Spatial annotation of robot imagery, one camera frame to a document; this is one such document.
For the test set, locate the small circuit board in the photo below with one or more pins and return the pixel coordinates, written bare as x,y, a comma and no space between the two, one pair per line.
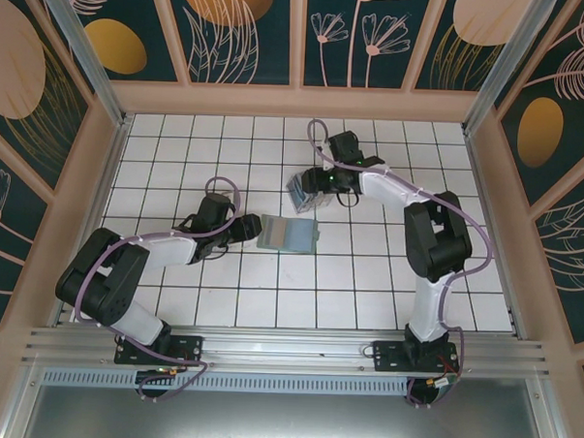
442,383
159,371

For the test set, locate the aluminium corner post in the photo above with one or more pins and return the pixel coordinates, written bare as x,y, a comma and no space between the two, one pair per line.
81,45
512,64

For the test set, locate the grey metal sheet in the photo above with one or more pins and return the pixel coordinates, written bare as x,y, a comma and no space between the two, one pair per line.
283,422

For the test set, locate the gold credit card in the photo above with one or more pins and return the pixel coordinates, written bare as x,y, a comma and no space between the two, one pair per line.
279,233

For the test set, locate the panel with pink leaf outlines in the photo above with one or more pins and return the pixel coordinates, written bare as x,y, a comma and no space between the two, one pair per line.
577,241

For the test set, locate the aluminium side rail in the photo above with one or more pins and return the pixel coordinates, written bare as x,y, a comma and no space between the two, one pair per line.
495,237
99,196

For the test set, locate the green card holder wallet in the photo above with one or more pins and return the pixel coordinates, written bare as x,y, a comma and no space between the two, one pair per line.
301,234

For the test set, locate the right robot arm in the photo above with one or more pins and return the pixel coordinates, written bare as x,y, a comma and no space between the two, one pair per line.
385,186

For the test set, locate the credit card stack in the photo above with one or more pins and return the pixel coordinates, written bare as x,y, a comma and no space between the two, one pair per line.
297,192

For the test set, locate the clear acrylic card box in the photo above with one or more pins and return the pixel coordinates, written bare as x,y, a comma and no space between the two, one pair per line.
319,204

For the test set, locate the panel with pink flowers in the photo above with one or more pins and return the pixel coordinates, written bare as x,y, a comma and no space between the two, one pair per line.
377,38

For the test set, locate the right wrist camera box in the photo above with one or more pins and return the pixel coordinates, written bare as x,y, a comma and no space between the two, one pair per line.
326,145

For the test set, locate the panel with pink flower outline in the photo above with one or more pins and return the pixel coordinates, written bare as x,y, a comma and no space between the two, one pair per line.
2,206

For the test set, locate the panel with pink circle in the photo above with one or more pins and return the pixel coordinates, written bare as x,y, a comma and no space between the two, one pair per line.
475,23

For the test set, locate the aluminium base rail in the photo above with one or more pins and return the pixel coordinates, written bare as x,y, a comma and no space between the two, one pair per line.
286,349

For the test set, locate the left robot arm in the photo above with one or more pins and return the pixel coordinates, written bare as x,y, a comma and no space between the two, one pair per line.
169,250

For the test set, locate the panel with large pink oval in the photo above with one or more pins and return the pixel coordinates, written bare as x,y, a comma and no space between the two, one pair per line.
17,71

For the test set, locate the panel with orange circle leaves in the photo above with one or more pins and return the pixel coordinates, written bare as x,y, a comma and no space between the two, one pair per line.
222,31

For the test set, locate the panel with golden oval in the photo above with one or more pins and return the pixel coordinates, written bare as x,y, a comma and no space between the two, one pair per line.
115,46

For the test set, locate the panel with gold oval feather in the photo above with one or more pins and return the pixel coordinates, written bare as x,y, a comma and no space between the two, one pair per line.
543,133

